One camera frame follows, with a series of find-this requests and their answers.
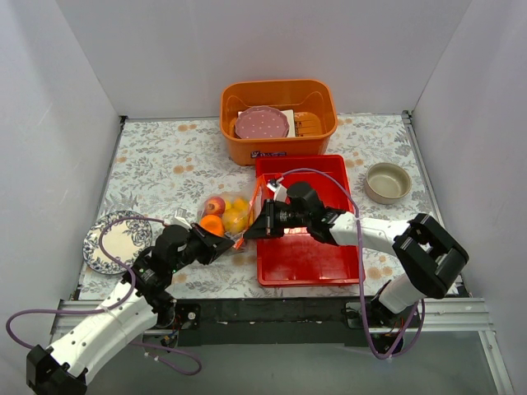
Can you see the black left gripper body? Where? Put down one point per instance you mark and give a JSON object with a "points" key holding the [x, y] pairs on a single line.
{"points": [[203, 245]]}

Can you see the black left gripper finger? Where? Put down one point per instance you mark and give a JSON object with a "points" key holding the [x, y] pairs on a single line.
{"points": [[202, 239], [208, 256]]}

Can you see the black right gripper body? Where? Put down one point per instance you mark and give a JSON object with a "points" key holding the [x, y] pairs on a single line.
{"points": [[270, 218]]}

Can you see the orange tangerine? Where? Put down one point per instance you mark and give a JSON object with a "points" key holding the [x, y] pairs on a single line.
{"points": [[213, 224]]}

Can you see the yellow lemon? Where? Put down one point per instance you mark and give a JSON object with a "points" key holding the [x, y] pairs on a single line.
{"points": [[234, 221]]}

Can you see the clear zip top bag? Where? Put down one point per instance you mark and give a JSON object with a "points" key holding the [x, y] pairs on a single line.
{"points": [[252, 192]]}

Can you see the yellow green mango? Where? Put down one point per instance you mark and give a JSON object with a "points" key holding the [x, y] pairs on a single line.
{"points": [[241, 206]]}

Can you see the red pomegranate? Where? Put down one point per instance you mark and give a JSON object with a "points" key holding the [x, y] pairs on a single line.
{"points": [[215, 206]]}

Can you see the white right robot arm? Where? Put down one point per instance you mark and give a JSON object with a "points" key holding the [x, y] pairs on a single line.
{"points": [[431, 258]]}

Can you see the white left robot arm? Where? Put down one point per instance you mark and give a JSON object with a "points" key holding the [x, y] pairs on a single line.
{"points": [[139, 302]]}

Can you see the red plastic tray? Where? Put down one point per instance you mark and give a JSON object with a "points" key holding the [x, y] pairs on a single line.
{"points": [[297, 259]]}

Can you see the blue floral plate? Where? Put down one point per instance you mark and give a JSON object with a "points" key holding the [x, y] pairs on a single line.
{"points": [[124, 240]]}

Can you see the floral tablecloth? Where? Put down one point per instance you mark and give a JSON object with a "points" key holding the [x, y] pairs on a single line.
{"points": [[163, 169]]}

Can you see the beige ceramic bowl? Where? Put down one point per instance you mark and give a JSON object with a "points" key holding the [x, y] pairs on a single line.
{"points": [[387, 183]]}

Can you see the orange plastic bin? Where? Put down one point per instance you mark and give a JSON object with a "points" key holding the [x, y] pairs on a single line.
{"points": [[276, 118]]}

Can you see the pink dotted plate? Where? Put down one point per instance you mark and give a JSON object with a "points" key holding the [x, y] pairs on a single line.
{"points": [[262, 123]]}

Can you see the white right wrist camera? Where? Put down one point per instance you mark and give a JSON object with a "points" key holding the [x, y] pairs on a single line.
{"points": [[278, 190]]}

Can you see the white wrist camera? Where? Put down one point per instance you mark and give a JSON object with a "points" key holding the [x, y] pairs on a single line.
{"points": [[278, 190], [180, 218]]}

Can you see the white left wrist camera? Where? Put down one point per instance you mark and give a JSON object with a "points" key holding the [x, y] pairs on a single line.
{"points": [[180, 218]]}

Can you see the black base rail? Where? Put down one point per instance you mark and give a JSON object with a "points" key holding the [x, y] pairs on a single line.
{"points": [[207, 322]]}

